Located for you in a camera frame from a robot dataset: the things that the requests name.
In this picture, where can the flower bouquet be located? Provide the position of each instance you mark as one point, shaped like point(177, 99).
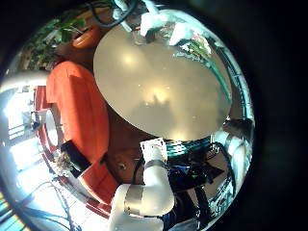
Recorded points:
point(197, 45)

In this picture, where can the orange curved seat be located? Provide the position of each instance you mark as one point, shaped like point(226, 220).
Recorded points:
point(87, 37)

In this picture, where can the orange sofa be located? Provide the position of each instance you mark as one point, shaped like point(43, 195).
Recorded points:
point(80, 106)

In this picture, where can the green leafy plant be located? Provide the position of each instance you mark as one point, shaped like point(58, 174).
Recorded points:
point(41, 51)

